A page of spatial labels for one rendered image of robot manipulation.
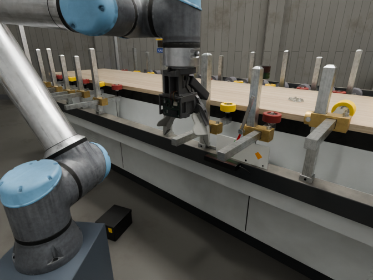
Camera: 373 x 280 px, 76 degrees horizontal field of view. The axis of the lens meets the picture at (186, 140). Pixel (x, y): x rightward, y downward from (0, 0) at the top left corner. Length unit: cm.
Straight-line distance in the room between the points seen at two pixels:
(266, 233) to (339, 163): 60
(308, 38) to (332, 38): 45
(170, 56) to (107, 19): 16
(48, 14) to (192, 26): 29
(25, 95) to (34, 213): 36
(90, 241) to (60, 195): 21
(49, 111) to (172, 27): 50
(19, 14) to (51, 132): 37
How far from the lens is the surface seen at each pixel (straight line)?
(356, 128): 115
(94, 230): 93
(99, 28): 50
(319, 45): 565
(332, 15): 573
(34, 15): 61
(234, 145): 86
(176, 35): 57
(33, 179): 74
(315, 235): 143
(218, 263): 159
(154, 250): 165
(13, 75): 91
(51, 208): 76
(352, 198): 102
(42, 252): 82
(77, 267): 83
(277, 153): 128
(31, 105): 88
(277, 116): 111
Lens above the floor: 119
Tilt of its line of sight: 22 degrees down
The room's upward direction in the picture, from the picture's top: straight up
